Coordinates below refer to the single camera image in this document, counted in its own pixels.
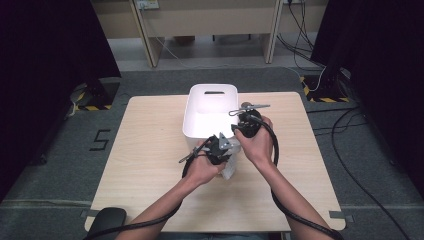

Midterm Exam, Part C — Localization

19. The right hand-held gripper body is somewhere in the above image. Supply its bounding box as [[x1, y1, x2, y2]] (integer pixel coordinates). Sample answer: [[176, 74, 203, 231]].
[[228, 103, 271, 140]]

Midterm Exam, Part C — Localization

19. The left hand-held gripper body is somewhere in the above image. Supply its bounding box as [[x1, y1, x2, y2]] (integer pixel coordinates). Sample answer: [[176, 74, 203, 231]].
[[204, 132, 234, 166]]

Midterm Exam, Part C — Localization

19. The white cloth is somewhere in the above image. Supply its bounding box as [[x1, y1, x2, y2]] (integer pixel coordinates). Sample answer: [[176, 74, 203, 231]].
[[219, 137, 243, 181]]

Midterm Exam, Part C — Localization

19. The white plastic basket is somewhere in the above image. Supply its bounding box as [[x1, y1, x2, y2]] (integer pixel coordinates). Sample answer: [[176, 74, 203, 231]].
[[182, 83, 240, 153]]

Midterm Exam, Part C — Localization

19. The person's right hand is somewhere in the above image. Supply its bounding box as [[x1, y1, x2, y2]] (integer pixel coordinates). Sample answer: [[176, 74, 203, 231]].
[[234, 115, 276, 170]]

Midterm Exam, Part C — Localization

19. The person's left hand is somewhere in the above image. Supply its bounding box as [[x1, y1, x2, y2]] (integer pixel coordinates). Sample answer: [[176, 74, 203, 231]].
[[184, 142, 230, 188]]

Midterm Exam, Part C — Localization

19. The black stand base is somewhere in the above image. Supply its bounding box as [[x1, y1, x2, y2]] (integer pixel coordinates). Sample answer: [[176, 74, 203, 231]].
[[299, 66, 352, 104], [70, 78, 121, 113]]

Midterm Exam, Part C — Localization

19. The beige desk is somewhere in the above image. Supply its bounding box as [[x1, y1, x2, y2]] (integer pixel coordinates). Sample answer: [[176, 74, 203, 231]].
[[90, 0, 331, 69]]

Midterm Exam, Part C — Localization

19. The grey tape strip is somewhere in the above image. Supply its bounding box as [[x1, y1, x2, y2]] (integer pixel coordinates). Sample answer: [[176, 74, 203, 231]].
[[328, 209, 355, 224], [79, 209, 101, 219]]

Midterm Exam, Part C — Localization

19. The black chair armrest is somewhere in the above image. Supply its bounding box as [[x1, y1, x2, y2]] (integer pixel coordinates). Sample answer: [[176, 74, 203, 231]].
[[87, 207, 128, 240]]

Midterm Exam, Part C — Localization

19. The black curtain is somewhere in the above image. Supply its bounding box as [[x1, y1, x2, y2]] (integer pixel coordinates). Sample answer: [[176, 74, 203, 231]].
[[310, 0, 424, 198], [0, 0, 122, 201]]

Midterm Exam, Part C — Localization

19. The thin grey strap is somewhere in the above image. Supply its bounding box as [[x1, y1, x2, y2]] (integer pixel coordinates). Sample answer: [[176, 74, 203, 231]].
[[178, 146, 209, 164]]

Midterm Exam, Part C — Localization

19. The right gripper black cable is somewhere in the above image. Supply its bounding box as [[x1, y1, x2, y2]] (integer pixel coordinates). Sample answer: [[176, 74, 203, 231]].
[[248, 114, 345, 240]]

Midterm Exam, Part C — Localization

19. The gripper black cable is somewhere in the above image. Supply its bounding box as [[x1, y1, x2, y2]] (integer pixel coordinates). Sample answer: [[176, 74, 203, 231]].
[[83, 135, 214, 240], [248, 114, 345, 240]]

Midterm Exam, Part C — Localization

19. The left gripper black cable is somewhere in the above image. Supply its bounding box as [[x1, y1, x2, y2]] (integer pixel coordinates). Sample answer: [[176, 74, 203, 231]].
[[83, 135, 214, 240]]

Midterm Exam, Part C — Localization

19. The long black floor cable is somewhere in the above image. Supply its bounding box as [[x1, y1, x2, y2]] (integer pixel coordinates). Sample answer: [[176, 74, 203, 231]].
[[306, 105, 413, 240]]

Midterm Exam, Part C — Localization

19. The bundle of black cables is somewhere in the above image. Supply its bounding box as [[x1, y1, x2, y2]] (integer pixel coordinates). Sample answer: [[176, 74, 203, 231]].
[[276, 0, 326, 71]]

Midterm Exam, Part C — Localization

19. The wall power socket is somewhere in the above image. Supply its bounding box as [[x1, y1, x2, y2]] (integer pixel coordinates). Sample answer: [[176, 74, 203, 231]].
[[135, 0, 160, 10]]

